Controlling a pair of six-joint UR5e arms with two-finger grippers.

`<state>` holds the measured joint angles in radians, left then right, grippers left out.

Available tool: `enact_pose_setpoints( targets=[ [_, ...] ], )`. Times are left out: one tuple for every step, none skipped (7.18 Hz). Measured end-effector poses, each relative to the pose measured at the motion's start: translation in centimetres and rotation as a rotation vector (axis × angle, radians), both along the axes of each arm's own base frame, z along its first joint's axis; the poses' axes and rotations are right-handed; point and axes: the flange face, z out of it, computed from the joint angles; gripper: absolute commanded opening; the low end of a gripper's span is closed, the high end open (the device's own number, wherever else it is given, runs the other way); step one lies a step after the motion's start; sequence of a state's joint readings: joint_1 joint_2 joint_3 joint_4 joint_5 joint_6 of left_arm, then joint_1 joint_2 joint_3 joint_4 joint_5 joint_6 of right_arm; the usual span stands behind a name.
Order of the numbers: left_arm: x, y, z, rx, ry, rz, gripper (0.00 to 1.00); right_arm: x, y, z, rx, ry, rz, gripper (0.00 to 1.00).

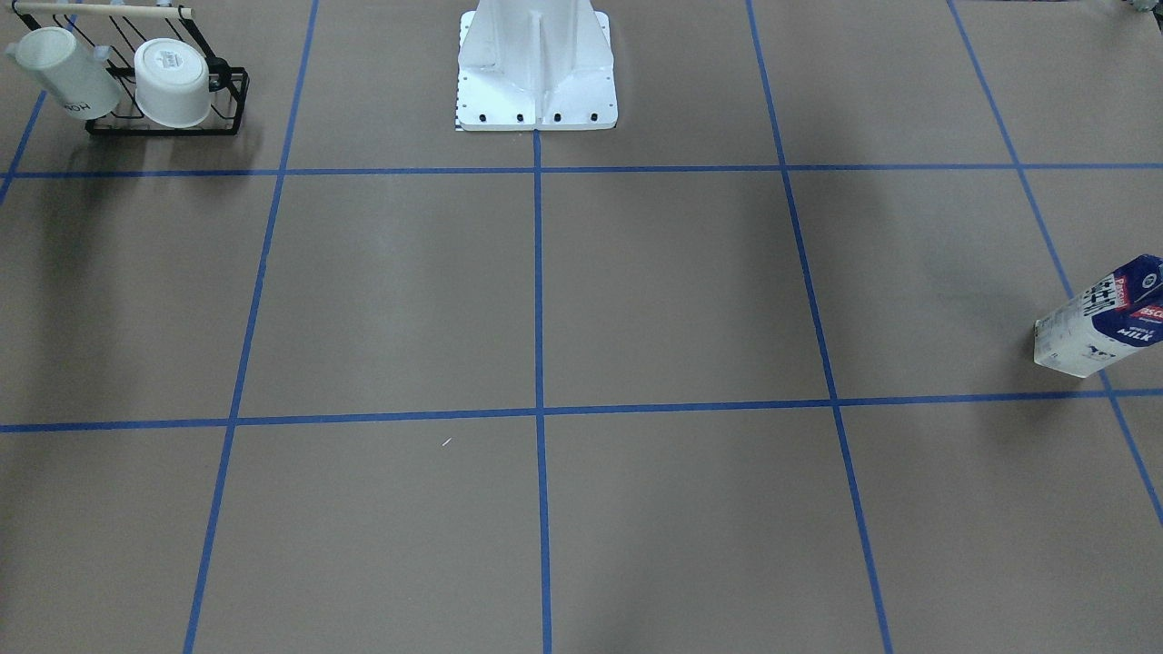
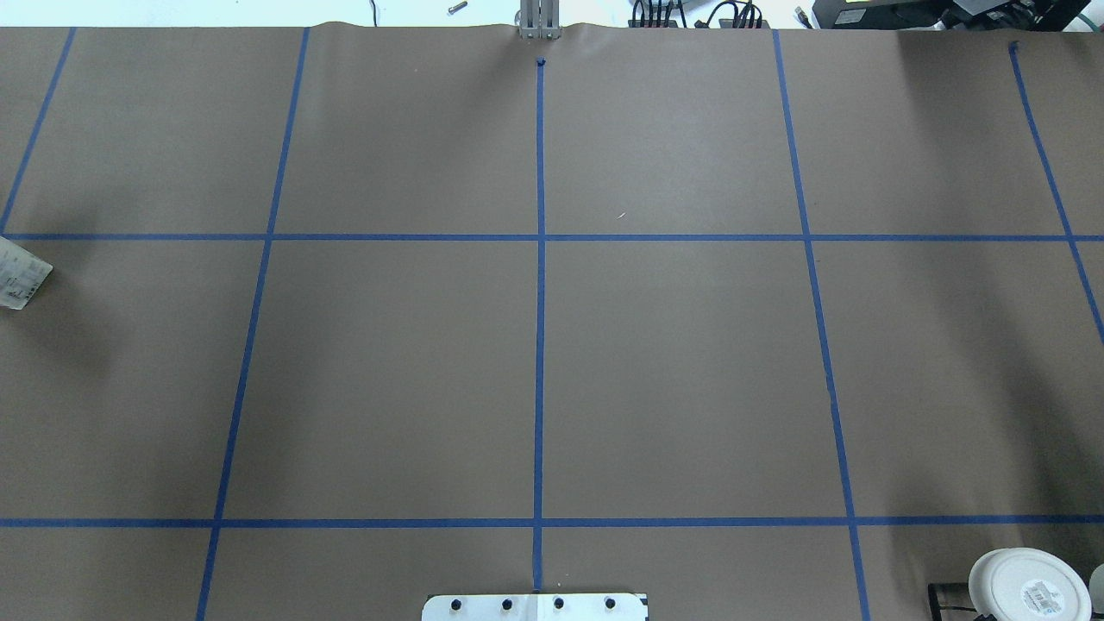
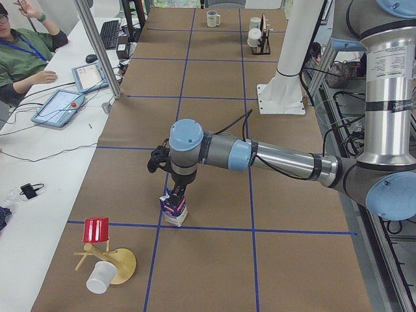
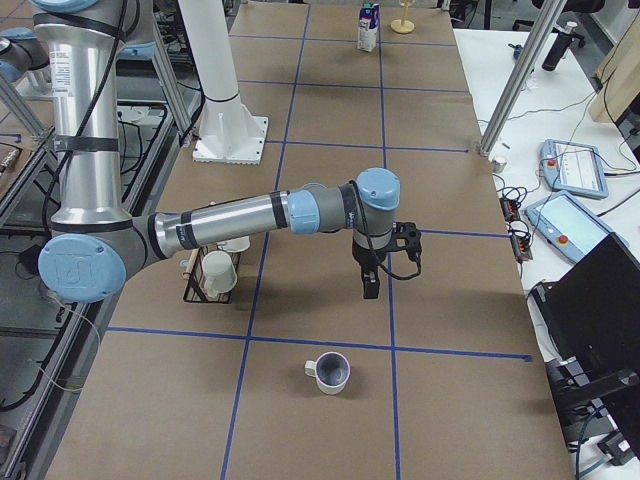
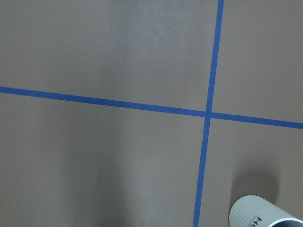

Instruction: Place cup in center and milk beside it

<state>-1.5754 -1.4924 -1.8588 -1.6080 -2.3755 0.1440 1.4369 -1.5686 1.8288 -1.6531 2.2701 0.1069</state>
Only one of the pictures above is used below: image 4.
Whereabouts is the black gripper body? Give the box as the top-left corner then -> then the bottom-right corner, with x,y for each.
352,241 -> 387,273

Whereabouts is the white mug with dark inside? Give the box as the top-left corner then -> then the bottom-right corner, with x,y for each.
304,352 -> 351,395

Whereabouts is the blue white milk carton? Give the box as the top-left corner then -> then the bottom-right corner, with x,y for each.
357,2 -> 379,52

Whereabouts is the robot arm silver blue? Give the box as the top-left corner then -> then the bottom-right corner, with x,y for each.
33,1 -> 410,303
1,27 -> 49,83

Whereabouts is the wooden cup tree stand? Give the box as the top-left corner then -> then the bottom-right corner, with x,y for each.
390,0 -> 415,34

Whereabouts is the white mug rear on rack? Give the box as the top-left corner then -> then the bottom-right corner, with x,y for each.
217,236 -> 251,253

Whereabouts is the white mug on rack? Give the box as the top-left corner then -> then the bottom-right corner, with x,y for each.
217,236 -> 251,253
201,250 -> 237,297

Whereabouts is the white mug front on rack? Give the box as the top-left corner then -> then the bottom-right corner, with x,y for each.
201,250 -> 237,297

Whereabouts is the small metal cylinder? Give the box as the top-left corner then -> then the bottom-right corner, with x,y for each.
490,156 -> 507,174

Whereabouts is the teach pendant near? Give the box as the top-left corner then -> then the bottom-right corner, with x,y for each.
525,191 -> 614,264

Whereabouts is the teach pendant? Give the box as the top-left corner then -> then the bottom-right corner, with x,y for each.
525,191 -> 614,264
540,139 -> 609,199

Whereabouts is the teach pendant far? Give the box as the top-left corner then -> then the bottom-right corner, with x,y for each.
540,139 -> 609,199

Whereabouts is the black monitor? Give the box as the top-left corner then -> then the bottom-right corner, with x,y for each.
533,233 -> 639,454

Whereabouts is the black bottle white cap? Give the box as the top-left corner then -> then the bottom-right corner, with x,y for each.
542,21 -> 578,71

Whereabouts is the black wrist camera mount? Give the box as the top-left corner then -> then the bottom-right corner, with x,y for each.
387,221 -> 422,265

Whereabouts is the black wire mug rack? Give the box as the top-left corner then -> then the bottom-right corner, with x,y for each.
182,246 -> 241,304

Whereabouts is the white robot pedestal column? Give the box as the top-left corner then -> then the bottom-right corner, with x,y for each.
179,0 -> 269,165

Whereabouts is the aluminium frame post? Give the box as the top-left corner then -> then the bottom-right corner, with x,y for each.
478,0 -> 567,157

